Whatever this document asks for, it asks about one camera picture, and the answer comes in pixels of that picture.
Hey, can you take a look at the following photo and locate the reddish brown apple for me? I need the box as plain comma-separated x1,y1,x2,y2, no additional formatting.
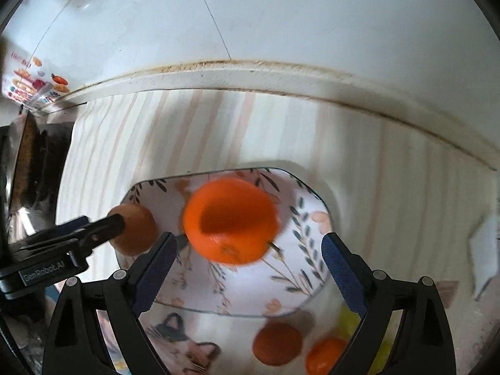
107,204,159,257

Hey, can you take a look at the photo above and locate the small bright orange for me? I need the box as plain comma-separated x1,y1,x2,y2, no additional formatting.
305,337,348,375

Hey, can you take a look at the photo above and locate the dark orange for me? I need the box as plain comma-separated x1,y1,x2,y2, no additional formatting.
252,322,303,367

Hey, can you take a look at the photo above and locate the large orange with stem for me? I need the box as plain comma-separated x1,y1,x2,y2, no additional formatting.
182,178,281,266

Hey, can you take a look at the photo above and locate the green apple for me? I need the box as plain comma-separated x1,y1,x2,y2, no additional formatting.
337,304,361,340

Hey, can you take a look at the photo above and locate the steel wok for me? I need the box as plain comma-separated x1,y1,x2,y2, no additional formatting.
2,112,48,217

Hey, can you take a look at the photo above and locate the white paper towel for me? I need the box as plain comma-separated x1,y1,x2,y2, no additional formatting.
469,212,499,301

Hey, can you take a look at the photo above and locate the floral glass fruit plate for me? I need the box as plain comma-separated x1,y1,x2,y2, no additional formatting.
122,167,331,318

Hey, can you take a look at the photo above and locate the striped cat print mat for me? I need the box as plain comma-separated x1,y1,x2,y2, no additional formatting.
56,90,497,374

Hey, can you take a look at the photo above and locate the colourful wall sticker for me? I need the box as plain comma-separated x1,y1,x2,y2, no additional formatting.
2,50,70,109

